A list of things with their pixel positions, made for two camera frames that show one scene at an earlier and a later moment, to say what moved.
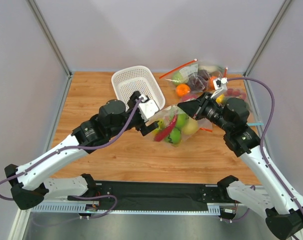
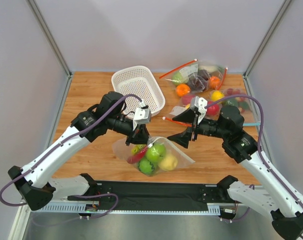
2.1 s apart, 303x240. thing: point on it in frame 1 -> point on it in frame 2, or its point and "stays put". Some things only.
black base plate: x=156 y=196 stays put
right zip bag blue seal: x=234 y=92 stays put
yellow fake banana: x=161 y=125 -> x=136 y=149
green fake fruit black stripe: x=174 y=137 -> x=145 y=166
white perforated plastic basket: x=137 y=79 stays put
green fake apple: x=181 y=120 -> x=156 y=153
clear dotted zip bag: x=177 y=127 -> x=158 y=154
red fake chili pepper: x=160 y=136 -> x=135 y=158
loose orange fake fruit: x=183 y=90 stays put
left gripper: x=139 y=116 -> x=135 y=131
